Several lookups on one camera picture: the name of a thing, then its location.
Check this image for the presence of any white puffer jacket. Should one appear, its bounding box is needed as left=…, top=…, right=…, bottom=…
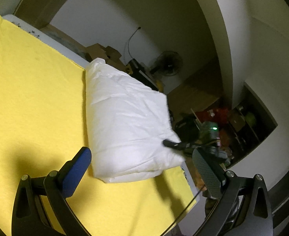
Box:
left=85, top=58, right=185, bottom=183

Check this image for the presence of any black standing fan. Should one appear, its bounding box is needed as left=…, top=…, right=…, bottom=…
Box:
left=150, top=51, right=183, bottom=77

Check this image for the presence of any black yellow box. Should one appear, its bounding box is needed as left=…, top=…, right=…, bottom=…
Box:
left=125, top=59, right=164, bottom=92

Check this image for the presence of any brown cardboard box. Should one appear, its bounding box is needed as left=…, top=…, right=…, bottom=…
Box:
left=85, top=43, right=126, bottom=71

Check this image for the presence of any black cable on wall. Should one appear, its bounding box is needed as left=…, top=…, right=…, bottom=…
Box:
left=123, top=26, right=143, bottom=65

